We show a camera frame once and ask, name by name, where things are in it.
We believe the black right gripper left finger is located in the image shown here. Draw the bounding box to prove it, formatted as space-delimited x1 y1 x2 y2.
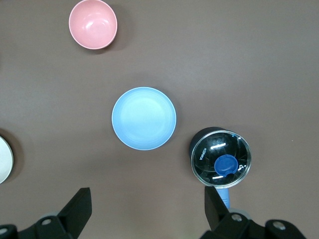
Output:
18 187 93 239

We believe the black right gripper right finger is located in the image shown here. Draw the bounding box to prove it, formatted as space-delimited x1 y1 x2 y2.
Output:
199 186 269 239

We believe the light blue shallow plate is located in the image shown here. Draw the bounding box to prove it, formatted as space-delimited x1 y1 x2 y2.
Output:
111 87 177 151

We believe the black pot with glass lid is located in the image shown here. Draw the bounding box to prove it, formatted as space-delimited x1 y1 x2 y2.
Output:
188 126 252 210

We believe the beige bowl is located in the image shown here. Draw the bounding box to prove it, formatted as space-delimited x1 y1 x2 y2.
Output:
0 135 14 185

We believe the brown table cover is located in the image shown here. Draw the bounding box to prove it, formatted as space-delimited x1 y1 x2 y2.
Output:
0 0 319 239

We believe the small pink deep bowl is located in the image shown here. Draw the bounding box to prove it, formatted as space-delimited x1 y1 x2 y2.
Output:
68 0 118 50

